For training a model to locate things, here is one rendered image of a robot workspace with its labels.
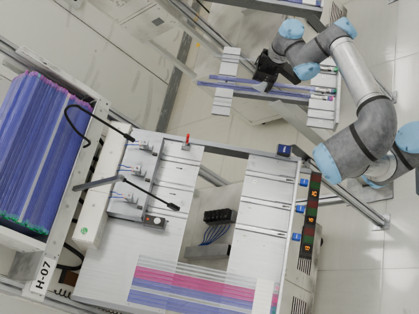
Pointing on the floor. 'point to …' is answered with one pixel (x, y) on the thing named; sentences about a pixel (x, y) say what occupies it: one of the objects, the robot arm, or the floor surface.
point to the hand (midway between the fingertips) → (264, 90)
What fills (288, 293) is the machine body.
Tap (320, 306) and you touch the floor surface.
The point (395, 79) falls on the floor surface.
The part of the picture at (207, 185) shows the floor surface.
